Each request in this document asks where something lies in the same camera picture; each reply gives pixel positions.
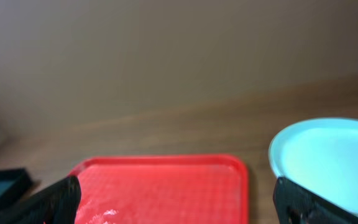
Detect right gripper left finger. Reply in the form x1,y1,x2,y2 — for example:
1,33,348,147
0,175,81,224

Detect black rectangular water tray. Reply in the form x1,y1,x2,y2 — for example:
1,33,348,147
0,168,34,211

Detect light blue plate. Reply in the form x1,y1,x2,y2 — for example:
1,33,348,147
268,118,358,217

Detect red plastic tray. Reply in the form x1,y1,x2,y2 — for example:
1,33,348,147
70,154,250,224

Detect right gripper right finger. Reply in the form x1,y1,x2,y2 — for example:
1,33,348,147
273,177,358,224

